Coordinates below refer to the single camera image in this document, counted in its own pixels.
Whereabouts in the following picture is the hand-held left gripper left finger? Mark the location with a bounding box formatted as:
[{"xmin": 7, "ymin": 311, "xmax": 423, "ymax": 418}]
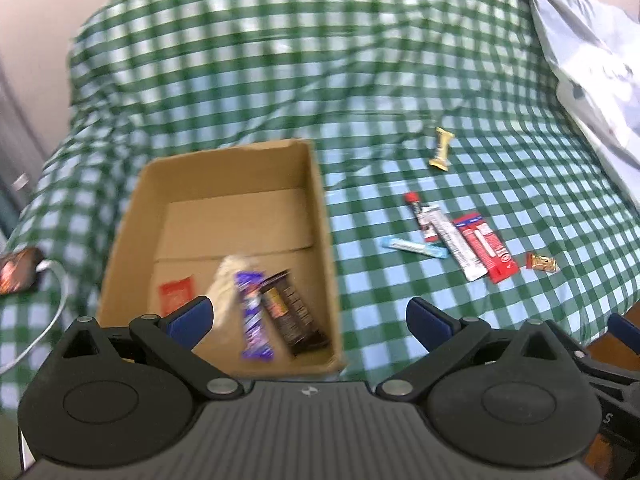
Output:
[{"xmin": 47, "ymin": 296, "xmax": 246, "ymax": 401}]

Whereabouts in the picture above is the small gold candy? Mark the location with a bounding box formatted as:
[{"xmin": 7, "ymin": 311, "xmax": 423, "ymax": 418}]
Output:
[{"xmin": 525, "ymin": 252, "xmax": 560, "ymax": 273}]

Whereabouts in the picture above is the light blue snack bar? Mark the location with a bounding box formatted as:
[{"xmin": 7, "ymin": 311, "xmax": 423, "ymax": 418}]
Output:
[{"xmin": 382, "ymin": 236, "xmax": 448, "ymax": 259}]

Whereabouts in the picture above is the white wafer packet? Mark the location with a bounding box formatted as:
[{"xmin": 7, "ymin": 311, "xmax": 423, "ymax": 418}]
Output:
[{"xmin": 207, "ymin": 254, "xmax": 258, "ymax": 321}]

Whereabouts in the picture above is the cream snack bar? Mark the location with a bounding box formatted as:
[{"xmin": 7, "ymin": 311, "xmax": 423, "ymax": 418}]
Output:
[{"xmin": 428, "ymin": 127, "xmax": 455, "ymax": 170}]

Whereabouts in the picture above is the silver snack bar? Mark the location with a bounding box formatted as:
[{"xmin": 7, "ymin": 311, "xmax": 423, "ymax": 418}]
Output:
[{"xmin": 425, "ymin": 203, "xmax": 488, "ymax": 282}]

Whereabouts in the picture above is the pale blue printed sheet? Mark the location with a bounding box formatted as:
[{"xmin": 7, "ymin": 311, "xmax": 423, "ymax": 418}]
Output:
[{"xmin": 482, "ymin": 0, "xmax": 640, "ymax": 191}]

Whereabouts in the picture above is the red-capped white tube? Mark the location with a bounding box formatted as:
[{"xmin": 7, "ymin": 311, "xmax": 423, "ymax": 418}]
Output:
[{"xmin": 404, "ymin": 192, "xmax": 441, "ymax": 242}]

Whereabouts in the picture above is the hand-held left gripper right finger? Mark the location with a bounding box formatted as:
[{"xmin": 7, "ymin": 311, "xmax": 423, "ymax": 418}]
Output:
[{"xmin": 376, "ymin": 297, "xmax": 583, "ymax": 403}]

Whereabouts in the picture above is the white charging cable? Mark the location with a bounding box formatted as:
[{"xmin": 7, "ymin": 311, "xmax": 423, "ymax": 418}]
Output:
[{"xmin": 0, "ymin": 259, "xmax": 68, "ymax": 375}]

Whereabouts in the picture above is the brown cardboard box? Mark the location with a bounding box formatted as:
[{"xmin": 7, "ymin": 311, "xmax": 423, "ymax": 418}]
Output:
[{"xmin": 95, "ymin": 140, "xmax": 347, "ymax": 381}]

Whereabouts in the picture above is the purple chocolate bar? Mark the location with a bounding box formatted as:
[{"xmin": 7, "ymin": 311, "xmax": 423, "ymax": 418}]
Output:
[{"xmin": 235, "ymin": 270, "xmax": 275, "ymax": 361}]

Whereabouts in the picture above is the red square snack packet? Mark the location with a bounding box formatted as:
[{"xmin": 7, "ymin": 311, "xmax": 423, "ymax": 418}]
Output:
[{"xmin": 159, "ymin": 275, "xmax": 196, "ymax": 317}]

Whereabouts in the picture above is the dark brown chocolate bar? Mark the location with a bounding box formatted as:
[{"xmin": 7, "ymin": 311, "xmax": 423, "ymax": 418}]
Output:
[{"xmin": 260, "ymin": 270, "xmax": 332, "ymax": 358}]

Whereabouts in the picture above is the green checked sofa cover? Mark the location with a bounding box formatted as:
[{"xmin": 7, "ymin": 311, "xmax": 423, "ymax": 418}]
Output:
[{"xmin": 0, "ymin": 0, "xmax": 640, "ymax": 411}]

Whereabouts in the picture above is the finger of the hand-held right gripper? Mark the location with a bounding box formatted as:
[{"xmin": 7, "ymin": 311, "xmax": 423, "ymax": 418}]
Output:
[{"xmin": 607, "ymin": 312, "xmax": 640, "ymax": 356}]

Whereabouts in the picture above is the red snack bar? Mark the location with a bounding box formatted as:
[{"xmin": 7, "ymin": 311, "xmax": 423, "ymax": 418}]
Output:
[{"xmin": 452, "ymin": 213, "xmax": 518, "ymax": 284}]

